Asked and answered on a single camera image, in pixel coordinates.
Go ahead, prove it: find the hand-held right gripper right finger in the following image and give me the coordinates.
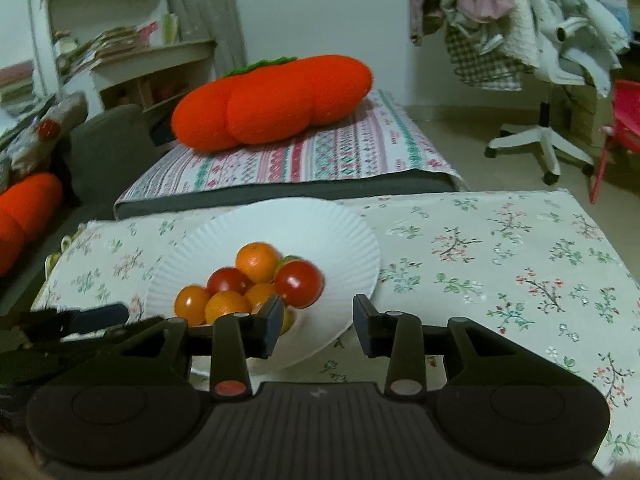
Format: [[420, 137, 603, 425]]
[[353, 294, 571, 401]]

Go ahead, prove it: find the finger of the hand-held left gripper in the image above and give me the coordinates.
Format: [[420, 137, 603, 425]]
[[62, 316, 168, 353], [22, 302, 130, 341]]

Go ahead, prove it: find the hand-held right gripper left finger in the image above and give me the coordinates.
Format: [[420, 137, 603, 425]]
[[65, 295, 285, 401]]

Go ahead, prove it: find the red cherry tomato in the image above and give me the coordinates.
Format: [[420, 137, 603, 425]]
[[273, 259, 325, 309], [206, 267, 254, 295]]

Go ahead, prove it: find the orange mandarin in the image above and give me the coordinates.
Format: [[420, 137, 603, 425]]
[[235, 241, 282, 284]]

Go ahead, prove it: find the white paper plate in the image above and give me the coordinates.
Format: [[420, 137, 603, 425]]
[[144, 197, 382, 378]]

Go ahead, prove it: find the small orange persimmon cushion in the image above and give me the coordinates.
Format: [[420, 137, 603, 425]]
[[0, 172, 64, 277]]

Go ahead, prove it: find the floral tablecloth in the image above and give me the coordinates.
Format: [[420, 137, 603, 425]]
[[30, 189, 640, 476]]

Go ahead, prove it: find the striped patterned cushion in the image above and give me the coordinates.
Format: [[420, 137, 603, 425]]
[[117, 89, 463, 206]]

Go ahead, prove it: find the large orange persimmon cushion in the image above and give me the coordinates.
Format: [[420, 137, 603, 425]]
[[171, 55, 375, 152]]

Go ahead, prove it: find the stack of books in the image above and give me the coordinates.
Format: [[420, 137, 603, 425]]
[[0, 60, 37, 107]]

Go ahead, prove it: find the white bookshelf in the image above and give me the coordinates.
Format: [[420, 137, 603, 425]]
[[30, 0, 218, 111]]

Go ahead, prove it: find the white office chair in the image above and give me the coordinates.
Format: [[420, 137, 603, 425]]
[[485, 0, 631, 186]]

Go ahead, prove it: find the grey curtain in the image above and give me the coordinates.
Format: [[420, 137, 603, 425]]
[[162, 0, 247, 81]]

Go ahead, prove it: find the red plastic chair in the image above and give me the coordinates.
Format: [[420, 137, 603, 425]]
[[590, 79, 640, 204]]

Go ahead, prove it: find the pile of hanging clothes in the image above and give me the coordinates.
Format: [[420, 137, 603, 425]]
[[409, 0, 551, 92]]

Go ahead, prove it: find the blue and white box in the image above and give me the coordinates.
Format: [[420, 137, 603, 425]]
[[597, 0, 632, 36]]

